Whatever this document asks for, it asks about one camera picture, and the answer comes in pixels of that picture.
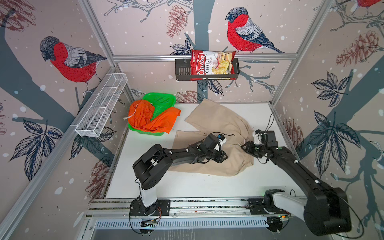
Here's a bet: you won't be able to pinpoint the green plastic basket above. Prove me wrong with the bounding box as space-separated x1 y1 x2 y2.
129 93 176 136

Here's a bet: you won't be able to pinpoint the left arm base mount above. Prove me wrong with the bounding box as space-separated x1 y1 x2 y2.
130 197 171 217

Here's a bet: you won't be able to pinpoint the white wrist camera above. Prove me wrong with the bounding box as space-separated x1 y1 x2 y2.
215 134 227 151
255 130 278 147

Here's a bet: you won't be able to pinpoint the white wire mesh shelf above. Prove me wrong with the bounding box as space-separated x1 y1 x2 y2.
75 73 128 138

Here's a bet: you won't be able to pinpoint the beige shorts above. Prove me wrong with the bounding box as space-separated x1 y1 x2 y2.
169 98 255 177

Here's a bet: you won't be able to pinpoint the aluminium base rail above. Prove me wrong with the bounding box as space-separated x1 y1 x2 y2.
85 197 295 232

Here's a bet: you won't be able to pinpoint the black wall basket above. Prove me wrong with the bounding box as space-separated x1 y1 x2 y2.
175 58 240 81

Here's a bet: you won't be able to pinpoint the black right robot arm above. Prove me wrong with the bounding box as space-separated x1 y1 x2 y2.
241 130 352 236

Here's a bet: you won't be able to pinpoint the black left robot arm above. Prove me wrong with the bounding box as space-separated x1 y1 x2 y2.
133 132 228 208

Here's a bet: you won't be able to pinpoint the red cassava chips bag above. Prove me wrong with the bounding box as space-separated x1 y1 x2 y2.
191 50 236 76

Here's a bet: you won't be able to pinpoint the orange shorts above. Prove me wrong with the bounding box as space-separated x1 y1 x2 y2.
124 100 181 134

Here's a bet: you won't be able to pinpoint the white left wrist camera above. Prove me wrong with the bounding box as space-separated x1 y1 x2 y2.
215 134 227 151

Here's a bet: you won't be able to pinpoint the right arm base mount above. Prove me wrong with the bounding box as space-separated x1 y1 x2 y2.
246 189 289 215

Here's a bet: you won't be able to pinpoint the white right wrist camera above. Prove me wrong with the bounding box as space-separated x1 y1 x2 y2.
255 130 278 147

